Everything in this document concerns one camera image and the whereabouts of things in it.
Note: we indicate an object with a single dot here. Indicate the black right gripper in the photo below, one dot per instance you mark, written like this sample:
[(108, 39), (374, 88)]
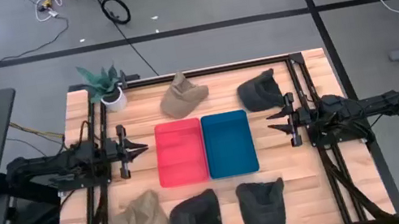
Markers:
[(296, 140)]

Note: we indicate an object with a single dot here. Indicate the black baseball cap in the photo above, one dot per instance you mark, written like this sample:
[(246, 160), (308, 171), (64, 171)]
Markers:
[(260, 93), (196, 219), (262, 208)]

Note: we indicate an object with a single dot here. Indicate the red plastic tray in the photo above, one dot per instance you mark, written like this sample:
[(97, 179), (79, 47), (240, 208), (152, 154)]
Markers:
[(180, 152)]

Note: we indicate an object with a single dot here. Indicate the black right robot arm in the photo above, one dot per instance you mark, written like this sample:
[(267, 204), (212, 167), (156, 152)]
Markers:
[(355, 107)]

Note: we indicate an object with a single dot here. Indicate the black aluminium table frame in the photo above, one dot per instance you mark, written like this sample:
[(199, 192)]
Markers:
[(217, 69)]

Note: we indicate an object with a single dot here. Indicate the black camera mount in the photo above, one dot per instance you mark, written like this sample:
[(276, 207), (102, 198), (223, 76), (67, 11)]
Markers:
[(124, 79)]

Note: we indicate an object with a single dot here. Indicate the green plant in white pot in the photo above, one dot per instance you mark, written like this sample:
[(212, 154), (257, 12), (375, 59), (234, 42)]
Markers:
[(109, 91)]

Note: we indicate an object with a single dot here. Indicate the blue plastic tray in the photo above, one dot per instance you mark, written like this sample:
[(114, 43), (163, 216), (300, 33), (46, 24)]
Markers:
[(229, 144)]

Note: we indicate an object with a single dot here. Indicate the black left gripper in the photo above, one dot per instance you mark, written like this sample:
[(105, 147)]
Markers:
[(120, 134)]

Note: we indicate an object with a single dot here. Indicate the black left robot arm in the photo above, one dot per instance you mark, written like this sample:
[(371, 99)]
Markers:
[(48, 165)]

